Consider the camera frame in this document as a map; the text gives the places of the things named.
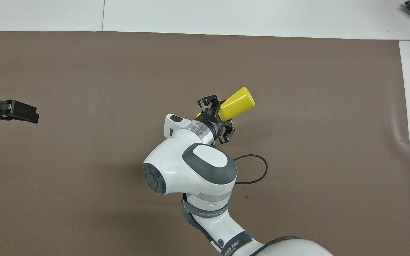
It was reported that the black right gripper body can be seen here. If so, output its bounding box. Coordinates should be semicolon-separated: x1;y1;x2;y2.
201;111;232;140

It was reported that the yellow squeeze bottle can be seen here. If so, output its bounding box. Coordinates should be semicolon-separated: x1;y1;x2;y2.
196;87;256;121

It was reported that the brown paper table mat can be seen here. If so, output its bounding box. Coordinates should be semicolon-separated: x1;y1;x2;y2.
0;31;410;256

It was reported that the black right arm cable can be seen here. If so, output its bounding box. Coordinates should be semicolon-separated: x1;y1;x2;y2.
232;154;268;185

